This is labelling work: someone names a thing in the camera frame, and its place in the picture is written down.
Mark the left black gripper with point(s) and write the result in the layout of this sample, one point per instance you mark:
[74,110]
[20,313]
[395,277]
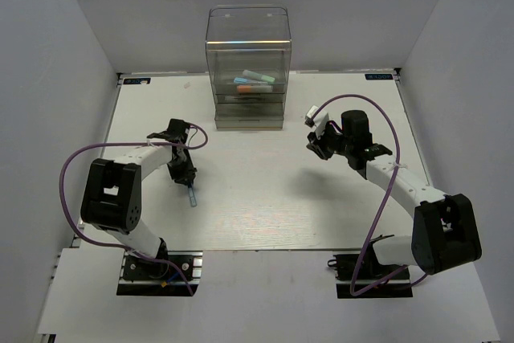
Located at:
[181,177]

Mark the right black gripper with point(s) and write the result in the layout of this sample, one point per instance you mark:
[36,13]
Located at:
[318,145]

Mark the light blue pen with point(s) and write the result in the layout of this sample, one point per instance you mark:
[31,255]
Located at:
[192,195]

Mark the orange highlighter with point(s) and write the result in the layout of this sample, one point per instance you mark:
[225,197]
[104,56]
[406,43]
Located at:
[254,88]

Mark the blue highlighter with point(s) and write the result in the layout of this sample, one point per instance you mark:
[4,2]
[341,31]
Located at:
[241,80]

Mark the green highlighter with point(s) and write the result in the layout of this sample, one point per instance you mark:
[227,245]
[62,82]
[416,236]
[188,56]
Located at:
[252,75]

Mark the clear plastic drawer organizer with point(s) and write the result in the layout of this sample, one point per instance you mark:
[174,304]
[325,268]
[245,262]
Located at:
[248,55]

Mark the purple pen refill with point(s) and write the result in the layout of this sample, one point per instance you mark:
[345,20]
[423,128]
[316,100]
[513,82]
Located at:
[244,99]

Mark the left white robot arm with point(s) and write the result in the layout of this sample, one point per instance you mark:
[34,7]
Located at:
[112,199]

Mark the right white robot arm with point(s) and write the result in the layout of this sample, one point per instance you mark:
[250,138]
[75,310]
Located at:
[444,234]

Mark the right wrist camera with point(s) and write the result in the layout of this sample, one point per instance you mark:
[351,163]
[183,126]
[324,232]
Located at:
[316,119]

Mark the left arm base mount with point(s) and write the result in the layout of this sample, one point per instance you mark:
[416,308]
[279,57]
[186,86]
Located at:
[139,277]

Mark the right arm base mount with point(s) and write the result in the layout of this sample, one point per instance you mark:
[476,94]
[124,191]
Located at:
[343,266]

